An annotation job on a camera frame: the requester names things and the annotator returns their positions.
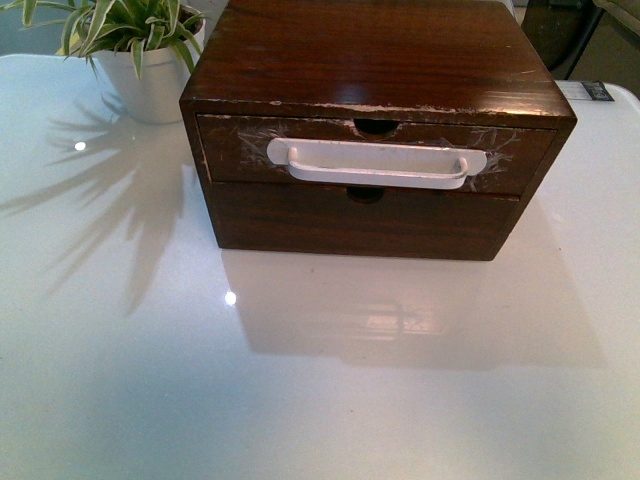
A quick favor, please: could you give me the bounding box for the white metal drawer handle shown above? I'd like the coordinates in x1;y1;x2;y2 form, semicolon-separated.
267;138;487;190

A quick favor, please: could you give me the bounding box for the dark wooden drawer cabinet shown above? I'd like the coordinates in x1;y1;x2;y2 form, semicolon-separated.
178;0;579;263

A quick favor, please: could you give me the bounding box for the dark chair behind table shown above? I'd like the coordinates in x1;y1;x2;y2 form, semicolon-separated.
519;0;640;81

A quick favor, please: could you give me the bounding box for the white plant pot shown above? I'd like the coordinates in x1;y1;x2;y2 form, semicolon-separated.
93;26;205;124

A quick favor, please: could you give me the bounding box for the green spider plant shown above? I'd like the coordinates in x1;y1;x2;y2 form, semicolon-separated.
1;0;206;78

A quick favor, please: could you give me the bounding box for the black and white label sticker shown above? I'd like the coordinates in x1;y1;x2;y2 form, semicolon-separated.
557;81;615;102

